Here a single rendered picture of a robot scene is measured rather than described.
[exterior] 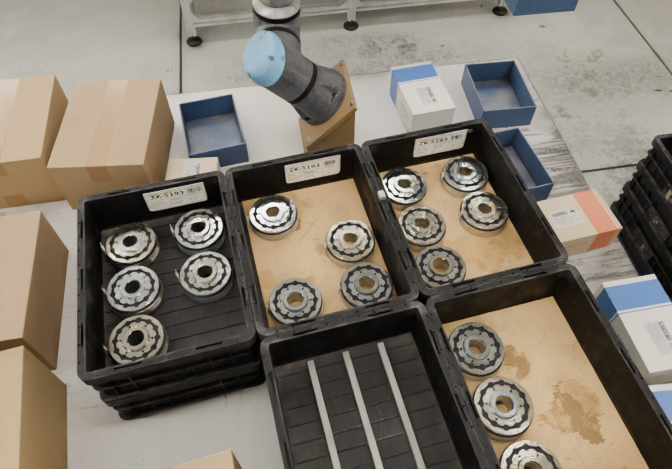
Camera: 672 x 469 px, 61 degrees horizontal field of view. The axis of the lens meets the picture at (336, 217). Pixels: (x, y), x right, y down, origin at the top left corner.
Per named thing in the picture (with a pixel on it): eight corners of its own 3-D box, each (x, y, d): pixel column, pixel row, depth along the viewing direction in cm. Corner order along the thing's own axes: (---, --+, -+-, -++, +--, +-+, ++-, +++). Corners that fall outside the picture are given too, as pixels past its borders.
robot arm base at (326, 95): (301, 97, 154) (273, 79, 147) (340, 61, 146) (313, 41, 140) (309, 136, 145) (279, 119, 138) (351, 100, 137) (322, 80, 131)
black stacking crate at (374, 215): (232, 203, 129) (224, 170, 120) (356, 177, 134) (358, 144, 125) (265, 364, 107) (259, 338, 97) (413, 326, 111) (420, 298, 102)
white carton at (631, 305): (586, 302, 127) (601, 282, 119) (636, 294, 128) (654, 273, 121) (629, 389, 115) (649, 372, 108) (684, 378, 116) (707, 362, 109)
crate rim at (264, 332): (225, 176, 122) (223, 168, 120) (358, 149, 126) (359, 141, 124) (259, 344, 99) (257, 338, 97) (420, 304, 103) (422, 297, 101)
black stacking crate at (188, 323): (97, 231, 125) (78, 199, 115) (231, 204, 129) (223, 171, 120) (102, 405, 102) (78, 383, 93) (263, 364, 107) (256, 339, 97)
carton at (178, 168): (176, 178, 148) (169, 159, 142) (222, 176, 149) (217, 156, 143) (170, 228, 139) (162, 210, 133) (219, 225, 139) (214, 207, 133)
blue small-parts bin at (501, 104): (460, 82, 170) (464, 64, 165) (508, 78, 172) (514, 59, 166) (478, 129, 159) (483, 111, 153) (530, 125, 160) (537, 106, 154)
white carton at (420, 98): (388, 91, 168) (390, 67, 161) (426, 85, 170) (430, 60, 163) (409, 139, 157) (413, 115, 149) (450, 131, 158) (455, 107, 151)
